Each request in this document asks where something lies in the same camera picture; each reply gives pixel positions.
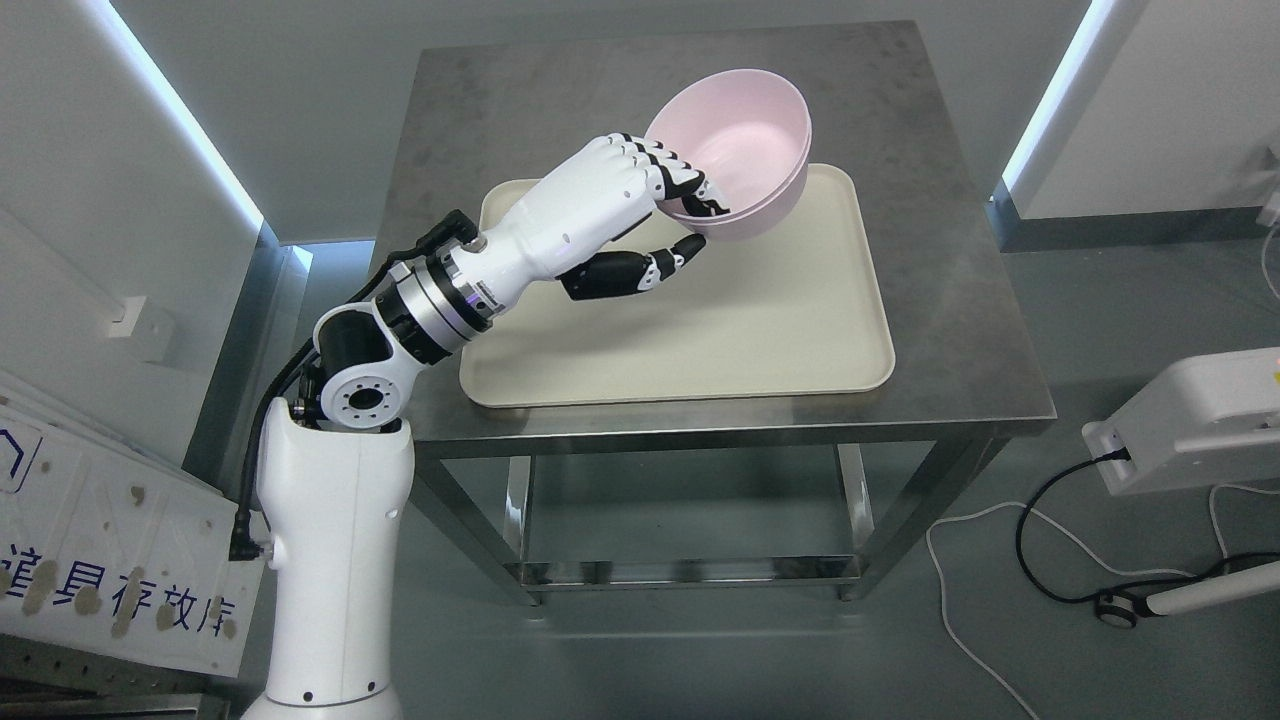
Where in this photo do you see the black white robotic hand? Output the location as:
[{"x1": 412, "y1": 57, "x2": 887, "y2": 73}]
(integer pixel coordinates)
[{"x1": 453, "y1": 133, "x2": 730, "y2": 314}]

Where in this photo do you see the pink bowl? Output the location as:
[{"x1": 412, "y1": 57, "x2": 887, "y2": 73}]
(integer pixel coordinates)
[
  {"x1": 644, "y1": 69, "x2": 812, "y2": 214},
  {"x1": 658, "y1": 161, "x2": 808, "y2": 242}
]

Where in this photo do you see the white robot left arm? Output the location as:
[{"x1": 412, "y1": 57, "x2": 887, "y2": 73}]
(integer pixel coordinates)
[{"x1": 244, "y1": 210, "x2": 490, "y2": 719}]

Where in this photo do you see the stainless steel table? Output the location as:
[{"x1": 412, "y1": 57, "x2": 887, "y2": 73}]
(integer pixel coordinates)
[{"x1": 378, "y1": 20, "x2": 1057, "y2": 606}]

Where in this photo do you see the cream plastic tray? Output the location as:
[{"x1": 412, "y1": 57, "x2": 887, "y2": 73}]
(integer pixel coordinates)
[{"x1": 460, "y1": 163, "x2": 896, "y2": 409}]

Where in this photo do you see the white signboard with blue characters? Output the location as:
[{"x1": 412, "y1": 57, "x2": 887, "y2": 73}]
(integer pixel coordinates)
[{"x1": 1, "y1": 405, "x2": 264, "y2": 676}]

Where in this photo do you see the white device on right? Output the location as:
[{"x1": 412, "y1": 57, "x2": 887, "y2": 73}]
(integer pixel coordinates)
[{"x1": 1082, "y1": 347, "x2": 1279, "y2": 496}]

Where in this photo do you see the white caster leg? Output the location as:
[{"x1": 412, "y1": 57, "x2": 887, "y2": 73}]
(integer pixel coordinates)
[{"x1": 1092, "y1": 561, "x2": 1279, "y2": 629}]

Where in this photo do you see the white wall socket box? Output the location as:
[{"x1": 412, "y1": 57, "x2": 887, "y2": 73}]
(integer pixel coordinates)
[{"x1": 108, "y1": 296, "x2": 177, "y2": 365}]

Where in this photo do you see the white cable on floor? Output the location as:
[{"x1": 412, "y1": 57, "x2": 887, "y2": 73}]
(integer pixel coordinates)
[{"x1": 925, "y1": 502, "x2": 1190, "y2": 720}]

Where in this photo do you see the black power cable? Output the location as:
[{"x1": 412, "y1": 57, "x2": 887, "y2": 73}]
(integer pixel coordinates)
[{"x1": 1016, "y1": 452, "x2": 1280, "y2": 606}]

